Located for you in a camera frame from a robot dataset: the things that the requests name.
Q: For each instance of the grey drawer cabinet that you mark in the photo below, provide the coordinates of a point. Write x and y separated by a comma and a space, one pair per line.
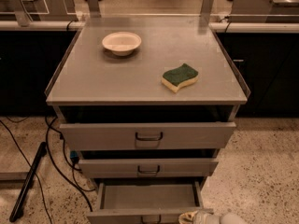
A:
95, 86

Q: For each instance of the grey top drawer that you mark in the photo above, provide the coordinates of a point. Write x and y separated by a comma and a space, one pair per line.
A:
146, 136

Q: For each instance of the grey bottom drawer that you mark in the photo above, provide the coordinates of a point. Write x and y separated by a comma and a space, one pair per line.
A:
146, 200

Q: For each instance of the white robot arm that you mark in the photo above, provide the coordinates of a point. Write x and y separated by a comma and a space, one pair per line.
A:
231, 218

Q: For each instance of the black bar on floor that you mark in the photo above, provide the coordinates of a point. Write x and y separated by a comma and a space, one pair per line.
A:
17, 209

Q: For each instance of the grey middle drawer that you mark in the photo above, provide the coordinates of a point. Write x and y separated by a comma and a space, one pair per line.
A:
134, 168

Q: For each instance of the white horizontal rail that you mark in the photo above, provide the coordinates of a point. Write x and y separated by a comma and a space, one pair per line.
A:
219, 27

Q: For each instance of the white bowl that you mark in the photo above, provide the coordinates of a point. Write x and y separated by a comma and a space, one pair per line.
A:
122, 43

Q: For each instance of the blue plug connector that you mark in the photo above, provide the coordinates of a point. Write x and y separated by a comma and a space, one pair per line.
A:
74, 156

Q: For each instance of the grey drawer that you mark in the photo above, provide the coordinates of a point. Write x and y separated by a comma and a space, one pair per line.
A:
146, 136
134, 168
146, 200

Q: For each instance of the green yellow sponge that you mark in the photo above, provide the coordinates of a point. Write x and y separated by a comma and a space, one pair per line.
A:
180, 77

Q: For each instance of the padded gripper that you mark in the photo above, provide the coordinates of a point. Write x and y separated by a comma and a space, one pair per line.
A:
207, 218

